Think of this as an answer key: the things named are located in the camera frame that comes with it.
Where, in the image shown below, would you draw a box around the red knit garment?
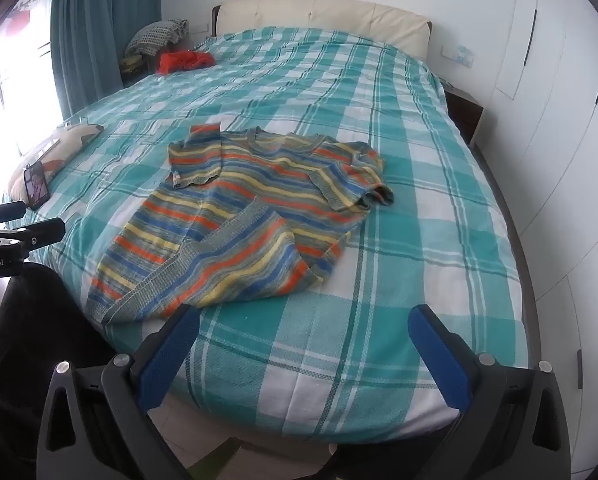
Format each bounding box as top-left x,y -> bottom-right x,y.
158,50 -> 217,76

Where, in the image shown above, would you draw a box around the wall socket panel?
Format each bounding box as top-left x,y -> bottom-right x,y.
441,45 -> 476,68

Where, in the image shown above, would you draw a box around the striped knit sweater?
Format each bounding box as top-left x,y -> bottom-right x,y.
87,123 -> 396,325

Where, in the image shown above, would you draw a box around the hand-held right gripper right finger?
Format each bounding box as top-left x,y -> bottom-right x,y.
333,304 -> 572,480

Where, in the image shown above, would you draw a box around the teal curtain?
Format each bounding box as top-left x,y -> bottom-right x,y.
50,0 -> 166,117

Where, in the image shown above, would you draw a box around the dark wooden nightstand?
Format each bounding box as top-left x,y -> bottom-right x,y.
443,83 -> 486,147

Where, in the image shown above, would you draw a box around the bed with teal plaid cover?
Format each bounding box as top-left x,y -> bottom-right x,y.
13,27 -> 530,437

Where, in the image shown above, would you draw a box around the cream padded headboard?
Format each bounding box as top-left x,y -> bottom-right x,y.
212,0 -> 434,59

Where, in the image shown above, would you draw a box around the white wardrobe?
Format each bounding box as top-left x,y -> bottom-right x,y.
471,0 -> 598,480

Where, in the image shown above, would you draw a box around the person's dark trousers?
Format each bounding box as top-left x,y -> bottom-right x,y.
0,262 -> 130,480

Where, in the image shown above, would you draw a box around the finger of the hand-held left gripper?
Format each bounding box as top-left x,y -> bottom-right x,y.
0,200 -> 26,225
14,218 -> 66,252

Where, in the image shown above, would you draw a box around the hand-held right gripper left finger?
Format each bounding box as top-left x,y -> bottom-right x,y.
37,303 -> 202,480

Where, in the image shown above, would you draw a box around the dark bedside table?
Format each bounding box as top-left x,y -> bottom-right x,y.
120,53 -> 152,89

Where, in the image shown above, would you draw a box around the printed pillow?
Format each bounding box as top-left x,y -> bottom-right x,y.
7,123 -> 104,201

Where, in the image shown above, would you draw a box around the smartphone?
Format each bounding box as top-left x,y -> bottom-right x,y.
23,161 -> 51,210

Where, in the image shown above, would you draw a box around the grey checked folded cloth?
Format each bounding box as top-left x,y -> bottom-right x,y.
125,18 -> 190,56

